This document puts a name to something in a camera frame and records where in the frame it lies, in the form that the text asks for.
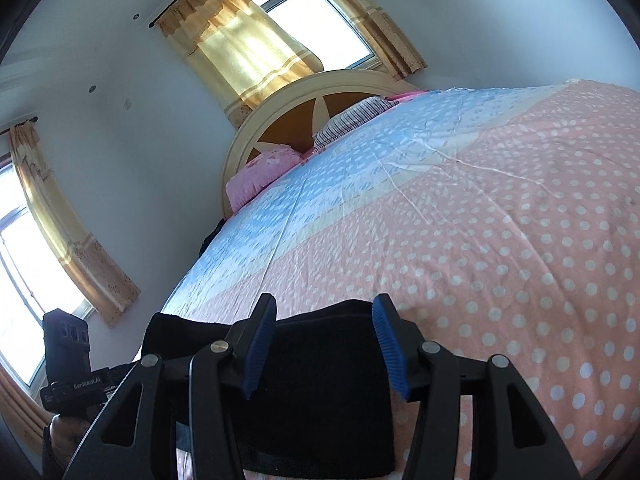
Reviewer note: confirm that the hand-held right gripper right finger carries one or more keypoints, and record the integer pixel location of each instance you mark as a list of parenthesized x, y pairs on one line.
[(392, 350)]

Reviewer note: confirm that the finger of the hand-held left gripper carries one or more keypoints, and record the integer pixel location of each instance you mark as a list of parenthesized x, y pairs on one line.
[(120, 371)]

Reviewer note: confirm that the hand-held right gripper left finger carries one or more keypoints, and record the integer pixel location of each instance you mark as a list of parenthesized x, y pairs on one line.
[(257, 350)]

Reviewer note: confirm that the black pants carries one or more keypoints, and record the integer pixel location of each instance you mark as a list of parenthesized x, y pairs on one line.
[(320, 400)]

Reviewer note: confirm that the person's left hand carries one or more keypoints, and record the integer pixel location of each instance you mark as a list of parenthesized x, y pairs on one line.
[(67, 437)]

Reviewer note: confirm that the yellow curtain edge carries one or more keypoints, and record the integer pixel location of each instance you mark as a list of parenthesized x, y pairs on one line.
[(20, 400)]

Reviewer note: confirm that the side window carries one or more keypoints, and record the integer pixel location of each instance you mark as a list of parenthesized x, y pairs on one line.
[(25, 285)]

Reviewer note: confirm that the long yellow curtain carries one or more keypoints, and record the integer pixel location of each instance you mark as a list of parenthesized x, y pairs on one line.
[(75, 240)]

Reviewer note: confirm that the dark bedside item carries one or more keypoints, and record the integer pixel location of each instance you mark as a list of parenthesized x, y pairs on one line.
[(212, 235)]

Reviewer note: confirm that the bed with polka dot sheet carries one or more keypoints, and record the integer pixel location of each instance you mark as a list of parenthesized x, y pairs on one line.
[(475, 210)]

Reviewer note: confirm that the pink floral pillow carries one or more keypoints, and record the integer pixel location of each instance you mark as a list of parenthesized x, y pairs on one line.
[(260, 175)]

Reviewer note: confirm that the short curtain rod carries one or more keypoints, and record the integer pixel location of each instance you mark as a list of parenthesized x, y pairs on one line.
[(22, 124)]

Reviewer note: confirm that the striped pillow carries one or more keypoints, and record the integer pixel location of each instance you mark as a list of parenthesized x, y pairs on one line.
[(355, 117)]

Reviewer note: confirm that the cream and wood headboard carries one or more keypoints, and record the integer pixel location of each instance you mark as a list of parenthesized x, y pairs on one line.
[(285, 115)]

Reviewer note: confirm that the pink bedding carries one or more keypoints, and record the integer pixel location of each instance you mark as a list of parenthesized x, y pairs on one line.
[(407, 96)]

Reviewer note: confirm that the wide yellow curtain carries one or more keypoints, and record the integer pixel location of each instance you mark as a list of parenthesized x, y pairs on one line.
[(245, 50)]

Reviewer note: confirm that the narrow yellow curtain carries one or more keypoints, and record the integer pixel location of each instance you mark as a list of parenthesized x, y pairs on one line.
[(385, 35)]

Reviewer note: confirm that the window behind headboard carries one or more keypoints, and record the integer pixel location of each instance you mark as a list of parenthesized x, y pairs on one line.
[(320, 15)]

